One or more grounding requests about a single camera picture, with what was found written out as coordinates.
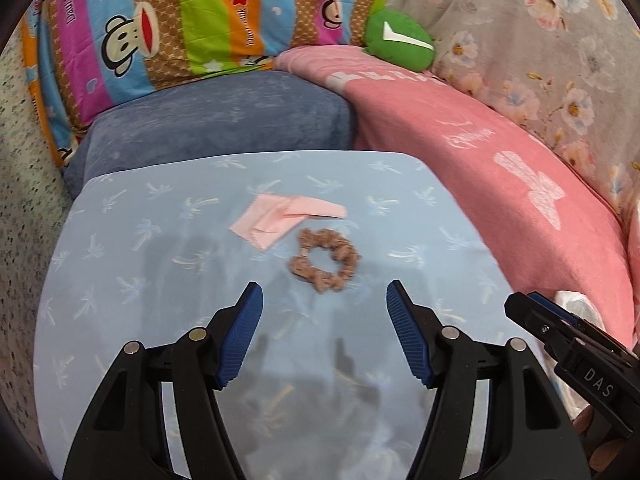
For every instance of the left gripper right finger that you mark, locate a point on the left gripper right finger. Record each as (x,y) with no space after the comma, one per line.
(528,433)

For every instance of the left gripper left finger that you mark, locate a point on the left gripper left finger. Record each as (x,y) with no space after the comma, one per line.
(124,435)

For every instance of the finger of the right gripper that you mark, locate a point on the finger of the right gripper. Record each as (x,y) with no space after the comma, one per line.
(555,334)
(551,306)

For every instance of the brown scrunchie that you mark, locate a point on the brown scrunchie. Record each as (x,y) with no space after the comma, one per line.
(326,260)

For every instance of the pink paper piece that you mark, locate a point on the pink paper piece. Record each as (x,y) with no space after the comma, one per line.
(271,217)

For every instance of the white lined trash bin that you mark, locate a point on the white lined trash bin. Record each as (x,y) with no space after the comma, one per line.
(576,303)

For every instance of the person's right hand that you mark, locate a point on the person's right hand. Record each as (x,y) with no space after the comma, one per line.
(617,459)

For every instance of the pink fleece blanket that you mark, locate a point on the pink fleece blanket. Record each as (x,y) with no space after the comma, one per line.
(548,230)

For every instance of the grey floral blanket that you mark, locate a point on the grey floral blanket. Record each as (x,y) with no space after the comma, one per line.
(565,70)

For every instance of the green checkmark cushion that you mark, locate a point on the green checkmark cushion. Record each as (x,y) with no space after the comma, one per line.
(397,39)

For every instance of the dark blue cushion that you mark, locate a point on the dark blue cushion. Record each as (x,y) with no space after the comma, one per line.
(260,111)

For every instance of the colourful monkey print pillow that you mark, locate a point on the colourful monkey print pillow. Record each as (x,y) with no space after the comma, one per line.
(83,57)

